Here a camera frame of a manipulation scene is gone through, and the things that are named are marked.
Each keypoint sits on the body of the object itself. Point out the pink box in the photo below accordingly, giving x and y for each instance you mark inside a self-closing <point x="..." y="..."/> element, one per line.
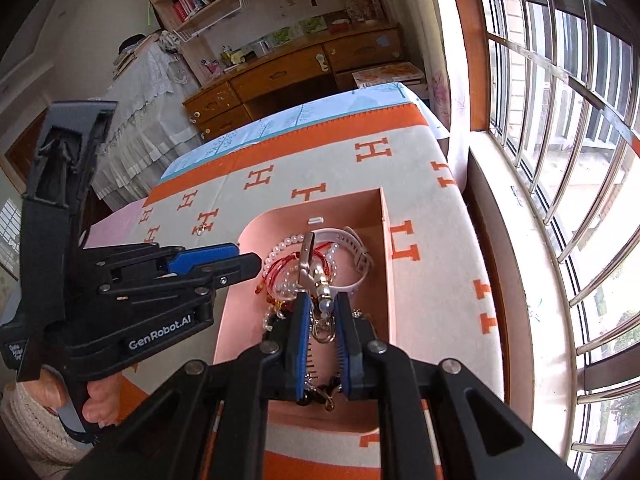
<point x="280" y="230"/>

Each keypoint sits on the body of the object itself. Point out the wooden desk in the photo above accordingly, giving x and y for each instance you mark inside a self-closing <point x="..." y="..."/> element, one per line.
<point x="285" y="72"/>

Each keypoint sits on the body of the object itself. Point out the row of red books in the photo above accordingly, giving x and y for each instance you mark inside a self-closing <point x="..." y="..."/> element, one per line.
<point x="190" y="5"/>

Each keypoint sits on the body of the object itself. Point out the black hat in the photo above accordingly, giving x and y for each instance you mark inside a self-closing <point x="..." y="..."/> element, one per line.
<point x="131" y="43"/>

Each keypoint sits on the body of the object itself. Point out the metal window grille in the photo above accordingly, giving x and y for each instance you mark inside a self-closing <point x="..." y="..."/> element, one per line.
<point x="575" y="135"/>

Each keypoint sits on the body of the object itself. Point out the pink bedsheet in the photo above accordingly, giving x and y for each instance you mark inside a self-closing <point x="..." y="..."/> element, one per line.
<point x="117" y="225"/>

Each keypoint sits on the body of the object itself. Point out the white mug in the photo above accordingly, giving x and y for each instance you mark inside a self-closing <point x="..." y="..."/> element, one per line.
<point x="262" y="47"/>

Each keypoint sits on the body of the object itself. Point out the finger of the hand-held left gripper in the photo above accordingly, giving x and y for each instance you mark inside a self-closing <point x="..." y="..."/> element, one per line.
<point x="230" y="272"/>
<point x="200" y="258"/>

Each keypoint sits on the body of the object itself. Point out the glass jars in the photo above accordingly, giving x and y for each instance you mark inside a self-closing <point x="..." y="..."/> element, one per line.
<point x="365" y="7"/>

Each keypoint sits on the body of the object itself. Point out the cream woven basket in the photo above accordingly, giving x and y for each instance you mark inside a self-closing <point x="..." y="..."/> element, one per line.
<point x="30" y="430"/>

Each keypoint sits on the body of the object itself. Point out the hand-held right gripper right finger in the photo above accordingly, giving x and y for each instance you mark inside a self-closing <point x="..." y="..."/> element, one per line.
<point x="346" y="350"/>

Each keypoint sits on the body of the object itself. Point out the person's left hand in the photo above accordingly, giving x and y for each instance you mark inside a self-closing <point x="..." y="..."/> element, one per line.
<point x="102" y="400"/>

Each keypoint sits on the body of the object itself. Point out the blue printed bedsheet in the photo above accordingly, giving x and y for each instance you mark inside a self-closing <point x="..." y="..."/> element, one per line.
<point x="280" y="120"/>

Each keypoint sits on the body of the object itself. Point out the stack of large books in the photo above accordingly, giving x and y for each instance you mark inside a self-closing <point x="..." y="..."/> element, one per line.
<point x="390" y="74"/>

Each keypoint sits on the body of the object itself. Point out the green picture cards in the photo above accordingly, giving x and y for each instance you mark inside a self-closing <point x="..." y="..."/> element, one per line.
<point x="300" y="30"/>

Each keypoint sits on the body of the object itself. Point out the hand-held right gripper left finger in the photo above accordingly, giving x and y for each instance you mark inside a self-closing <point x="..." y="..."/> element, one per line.
<point x="300" y="350"/>

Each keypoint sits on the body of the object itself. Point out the pink pen holder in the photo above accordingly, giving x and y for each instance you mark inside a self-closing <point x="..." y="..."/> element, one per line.
<point x="210" y="67"/>

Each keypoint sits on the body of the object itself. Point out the brown wooden door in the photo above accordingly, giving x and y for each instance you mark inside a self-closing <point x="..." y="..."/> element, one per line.
<point x="15" y="152"/>

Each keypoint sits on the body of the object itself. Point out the white lace covered furniture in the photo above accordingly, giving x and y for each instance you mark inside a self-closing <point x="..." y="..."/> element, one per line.
<point x="145" y="105"/>

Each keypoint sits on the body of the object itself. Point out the pile of books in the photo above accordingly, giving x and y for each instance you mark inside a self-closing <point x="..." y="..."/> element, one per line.
<point x="127" y="62"/>

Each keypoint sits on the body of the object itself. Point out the orange patterned blanket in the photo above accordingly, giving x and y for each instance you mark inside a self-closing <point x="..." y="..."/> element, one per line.
<point x="440" y="240"/>

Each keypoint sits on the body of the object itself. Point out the white smartwatch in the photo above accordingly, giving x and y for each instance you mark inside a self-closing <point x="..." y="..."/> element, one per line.
<point x="352" y="240"/>

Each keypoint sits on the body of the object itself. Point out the white sheer curtain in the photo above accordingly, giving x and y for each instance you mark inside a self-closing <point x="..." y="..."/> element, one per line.
<point x="445" y="100"/>

